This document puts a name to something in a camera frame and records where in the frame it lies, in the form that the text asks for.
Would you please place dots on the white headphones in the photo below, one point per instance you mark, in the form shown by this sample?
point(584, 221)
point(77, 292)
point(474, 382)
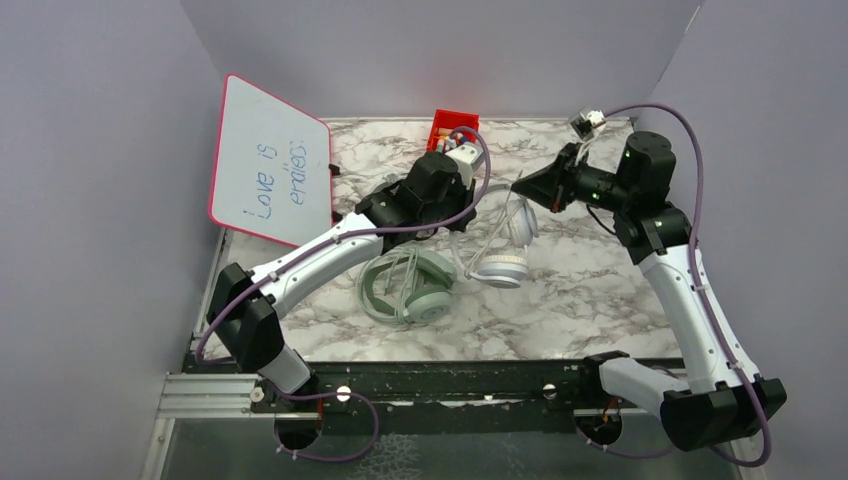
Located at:
point(502, 260)

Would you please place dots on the pink framed whiteboard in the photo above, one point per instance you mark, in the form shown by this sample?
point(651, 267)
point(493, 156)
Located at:
point(271, 176)

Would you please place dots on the grey white gaming headset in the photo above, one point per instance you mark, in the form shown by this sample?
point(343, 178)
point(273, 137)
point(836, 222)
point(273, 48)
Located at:
point(387, 182)

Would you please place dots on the green headphones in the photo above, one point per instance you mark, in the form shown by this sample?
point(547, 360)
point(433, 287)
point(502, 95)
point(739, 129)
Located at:
point(406, 286)

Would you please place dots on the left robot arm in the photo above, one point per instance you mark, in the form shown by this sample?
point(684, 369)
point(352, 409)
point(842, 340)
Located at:
point(246, 305)

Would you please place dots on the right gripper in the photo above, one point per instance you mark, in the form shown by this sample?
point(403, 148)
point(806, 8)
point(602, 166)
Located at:
point(553, 185)

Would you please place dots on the red plastic bin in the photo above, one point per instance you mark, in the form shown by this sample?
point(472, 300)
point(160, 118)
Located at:
point(445, 121)

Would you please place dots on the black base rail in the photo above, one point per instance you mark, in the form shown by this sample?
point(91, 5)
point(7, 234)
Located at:
point(410, 398)

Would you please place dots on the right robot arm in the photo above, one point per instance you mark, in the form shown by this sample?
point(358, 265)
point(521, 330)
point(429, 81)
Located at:
point(724, 397)

